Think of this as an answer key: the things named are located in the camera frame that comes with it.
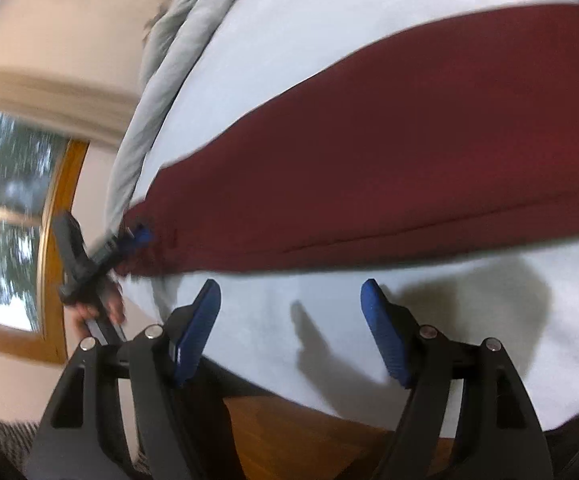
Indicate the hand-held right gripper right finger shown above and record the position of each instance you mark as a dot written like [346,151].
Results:
[384,335]

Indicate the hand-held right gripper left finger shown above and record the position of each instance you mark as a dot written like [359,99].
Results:
[200,327]

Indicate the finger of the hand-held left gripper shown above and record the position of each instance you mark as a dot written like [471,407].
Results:
[139,236]

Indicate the maroon pants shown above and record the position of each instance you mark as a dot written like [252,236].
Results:
[369,150]

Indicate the person's left hand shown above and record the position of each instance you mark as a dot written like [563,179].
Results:
[115,305]

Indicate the wooden framed window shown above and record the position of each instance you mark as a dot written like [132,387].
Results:
[58,200]

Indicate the beige window pelmet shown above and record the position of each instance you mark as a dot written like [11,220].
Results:
[44,96]

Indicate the grey blanket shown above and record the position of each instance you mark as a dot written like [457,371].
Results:
[179,45]

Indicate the checked cloth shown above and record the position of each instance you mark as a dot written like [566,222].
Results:
[9,441]

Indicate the white bed sheet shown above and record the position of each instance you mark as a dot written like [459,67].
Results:
[319,35]

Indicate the wooden bed frame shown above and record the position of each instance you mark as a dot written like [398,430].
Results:
[309,440]

